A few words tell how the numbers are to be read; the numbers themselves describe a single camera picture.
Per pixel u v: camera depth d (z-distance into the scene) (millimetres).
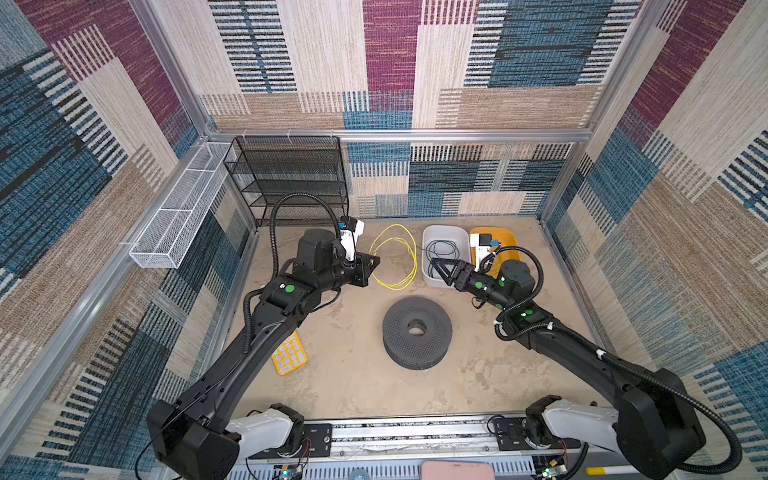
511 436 730
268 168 1062
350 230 629
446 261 701
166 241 915
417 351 810
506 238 1108
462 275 673
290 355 860
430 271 724
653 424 401
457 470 687
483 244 696
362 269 615
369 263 626
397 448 729
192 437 365
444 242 1116
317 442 736
